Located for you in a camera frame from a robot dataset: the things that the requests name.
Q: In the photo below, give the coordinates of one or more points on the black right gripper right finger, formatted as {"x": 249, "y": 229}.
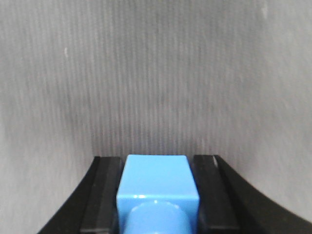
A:
{"x": 231, "y": 205}

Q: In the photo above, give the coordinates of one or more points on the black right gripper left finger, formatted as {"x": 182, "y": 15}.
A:
{"x": 92, "y": 207}

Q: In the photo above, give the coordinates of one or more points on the blue toy block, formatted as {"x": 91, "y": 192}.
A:
{"x": 157, "y": 194}

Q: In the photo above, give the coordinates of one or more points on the dark grey conveyor belt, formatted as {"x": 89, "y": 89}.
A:
{"x": 85, "y": 78}

